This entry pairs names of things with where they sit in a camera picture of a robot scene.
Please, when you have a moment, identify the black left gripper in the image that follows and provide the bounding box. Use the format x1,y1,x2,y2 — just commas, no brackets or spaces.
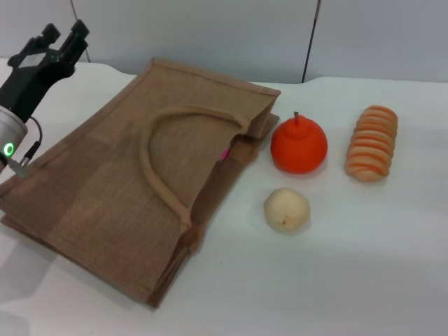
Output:
0,19,91,124

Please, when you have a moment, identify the dark vertical wall strip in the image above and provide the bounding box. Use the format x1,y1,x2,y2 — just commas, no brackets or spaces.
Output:
301,0,322,84

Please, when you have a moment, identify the orange striped bread loaf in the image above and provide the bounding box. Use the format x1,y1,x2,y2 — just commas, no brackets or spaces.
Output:
344,104,399,184

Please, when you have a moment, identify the orange tangerine with stem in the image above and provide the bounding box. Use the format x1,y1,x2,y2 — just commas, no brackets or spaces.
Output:
270,111,329,175

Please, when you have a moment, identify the beige round pear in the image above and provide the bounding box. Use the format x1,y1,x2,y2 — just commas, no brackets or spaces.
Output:
263,188,312,235

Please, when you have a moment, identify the brown jute handbag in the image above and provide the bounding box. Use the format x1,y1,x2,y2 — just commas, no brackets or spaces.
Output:
0,57,282,310

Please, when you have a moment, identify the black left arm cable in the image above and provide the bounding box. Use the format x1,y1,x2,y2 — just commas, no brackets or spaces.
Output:
8,116,45,179

